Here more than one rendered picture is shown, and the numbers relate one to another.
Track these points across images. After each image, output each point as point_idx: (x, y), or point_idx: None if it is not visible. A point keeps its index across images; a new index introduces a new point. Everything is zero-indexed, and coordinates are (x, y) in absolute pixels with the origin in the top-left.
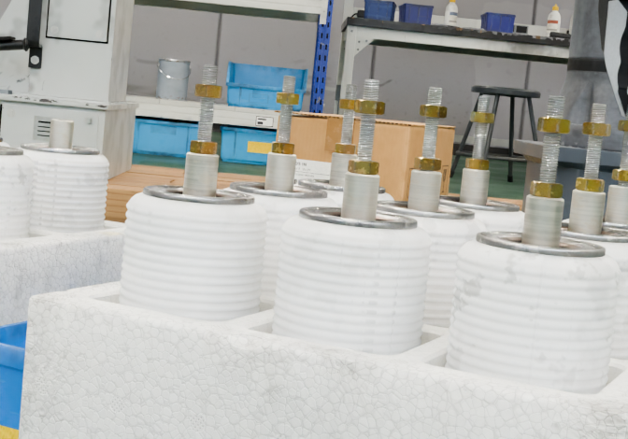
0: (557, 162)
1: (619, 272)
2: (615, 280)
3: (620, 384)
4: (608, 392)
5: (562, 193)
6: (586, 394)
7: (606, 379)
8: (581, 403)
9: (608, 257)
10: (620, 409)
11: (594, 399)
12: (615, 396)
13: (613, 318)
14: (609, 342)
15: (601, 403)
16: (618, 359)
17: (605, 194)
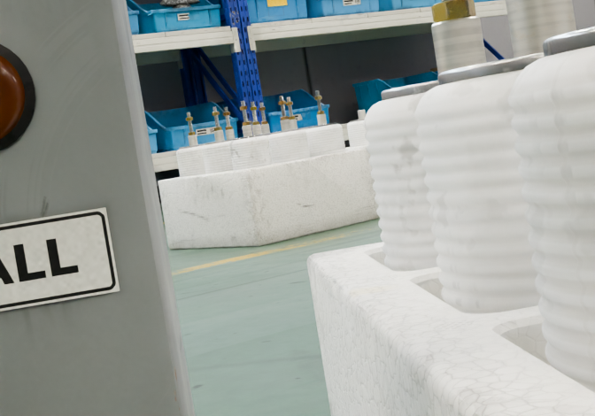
0: None
1: (364, 120)
2: (367, 131)
3: (362, 261)
4: (356, 255)
5: (433, 17)
6: (369, 249)
7: (387, 262)
8: (359, 246)
9: (380, 102)
10: (320, 253)
11: (355, 250)
12: (344, 256)
13: (379, 182)
14: (377, 210)
15: (344, 250)
16: (429, 273)
17: None
